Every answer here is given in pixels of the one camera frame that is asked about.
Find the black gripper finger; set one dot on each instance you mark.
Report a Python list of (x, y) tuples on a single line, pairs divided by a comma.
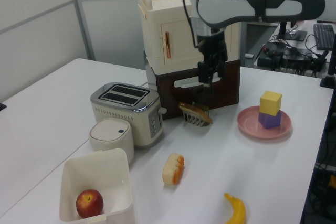
[(204, 73), (221, 68)]

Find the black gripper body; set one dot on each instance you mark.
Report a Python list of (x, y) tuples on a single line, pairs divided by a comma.
[(212, 44)]

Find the yellow cube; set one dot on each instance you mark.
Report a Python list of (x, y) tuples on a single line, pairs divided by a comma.
[(270, 103)]

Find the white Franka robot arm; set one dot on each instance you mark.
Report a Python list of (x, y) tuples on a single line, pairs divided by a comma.
[(236, 3)]

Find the purple cube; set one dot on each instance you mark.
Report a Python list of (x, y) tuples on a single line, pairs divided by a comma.
[(270, 121)]

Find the brown bread slice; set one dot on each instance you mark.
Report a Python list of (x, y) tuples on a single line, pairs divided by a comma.
[(197, 112)]

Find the cream toy cabinet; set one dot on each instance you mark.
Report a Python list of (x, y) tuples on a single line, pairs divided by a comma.
[(162, 24)]

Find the pink plate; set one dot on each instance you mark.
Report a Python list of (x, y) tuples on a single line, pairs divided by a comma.
[(249, 127)]

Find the black monitor stand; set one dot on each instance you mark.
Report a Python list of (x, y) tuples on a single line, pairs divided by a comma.
[(290, 33)]

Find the chrome two-slot toaster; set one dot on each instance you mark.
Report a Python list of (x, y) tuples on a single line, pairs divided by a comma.
[(123, 119)]

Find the cream cake slice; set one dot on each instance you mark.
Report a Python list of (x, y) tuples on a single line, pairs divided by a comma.
[(172, 170)]

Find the black keyboard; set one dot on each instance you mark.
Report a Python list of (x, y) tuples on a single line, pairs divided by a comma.
[(325, 36)]

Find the white lidded container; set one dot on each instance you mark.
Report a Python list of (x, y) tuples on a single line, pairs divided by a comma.
[(110, 137)]

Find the yellow banana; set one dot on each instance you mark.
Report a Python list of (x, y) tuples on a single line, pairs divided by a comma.
[(239, 212)]

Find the white open plastic box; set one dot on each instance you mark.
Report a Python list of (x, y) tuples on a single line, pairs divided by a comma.
[(78, 171)]

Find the red apple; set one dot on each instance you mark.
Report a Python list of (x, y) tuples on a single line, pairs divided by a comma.
[(89, 204)]

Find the black post clamp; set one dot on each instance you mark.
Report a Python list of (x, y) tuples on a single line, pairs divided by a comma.
[(330, 72)]

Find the grey partition frame post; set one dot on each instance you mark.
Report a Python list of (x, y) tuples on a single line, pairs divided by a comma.
[(81, 16)]

